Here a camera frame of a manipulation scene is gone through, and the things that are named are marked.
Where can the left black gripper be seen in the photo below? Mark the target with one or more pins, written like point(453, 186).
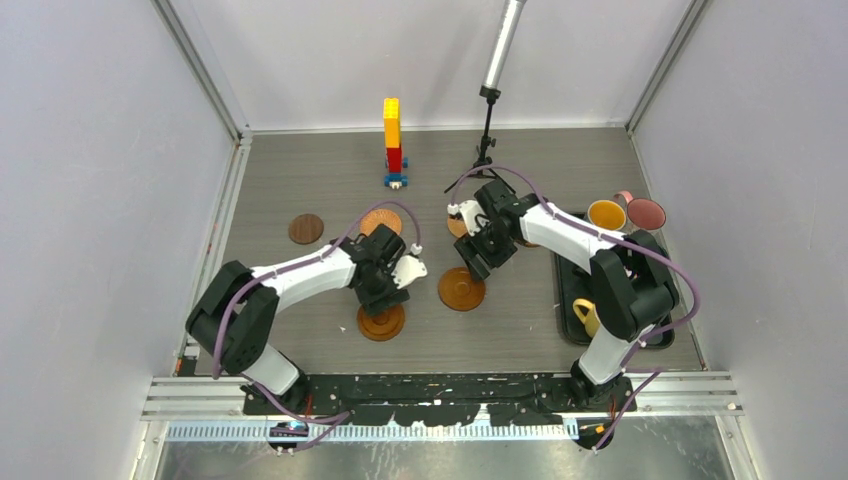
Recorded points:
point(391, 294)

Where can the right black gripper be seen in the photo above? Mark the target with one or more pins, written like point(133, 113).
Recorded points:
point(469, 246)

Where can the woven orange coaster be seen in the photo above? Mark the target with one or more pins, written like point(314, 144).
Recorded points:
point(456, 226)
point(381, 216)

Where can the dark walnut coaster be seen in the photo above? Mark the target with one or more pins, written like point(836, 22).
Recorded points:
point(306, 229)

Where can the brown ringed coaster front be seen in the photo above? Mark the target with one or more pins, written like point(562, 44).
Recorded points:
point(381, 327)

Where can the black plastic tray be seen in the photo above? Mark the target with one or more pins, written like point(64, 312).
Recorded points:
point(573, 283)

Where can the yellow mug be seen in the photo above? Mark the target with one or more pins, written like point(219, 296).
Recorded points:
point(586, 312)

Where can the pink mug maroon inside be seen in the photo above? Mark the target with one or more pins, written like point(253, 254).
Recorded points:
point(642, 212)

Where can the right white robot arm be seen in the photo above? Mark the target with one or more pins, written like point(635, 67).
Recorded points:
point(628, 276)

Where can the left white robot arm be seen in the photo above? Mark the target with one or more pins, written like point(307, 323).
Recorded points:
point(233, 318)

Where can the yellow red blue block tower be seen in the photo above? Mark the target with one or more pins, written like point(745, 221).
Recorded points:
point(396, 161)

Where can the white floral mug orange inside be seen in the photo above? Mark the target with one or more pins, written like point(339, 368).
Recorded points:
point(607, 214)

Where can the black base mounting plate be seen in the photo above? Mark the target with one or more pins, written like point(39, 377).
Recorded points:
point(440, 400)

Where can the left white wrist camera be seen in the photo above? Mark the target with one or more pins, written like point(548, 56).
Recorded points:
point(407, 270)

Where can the aluminium front rail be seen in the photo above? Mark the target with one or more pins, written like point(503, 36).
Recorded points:
point(200, 408)

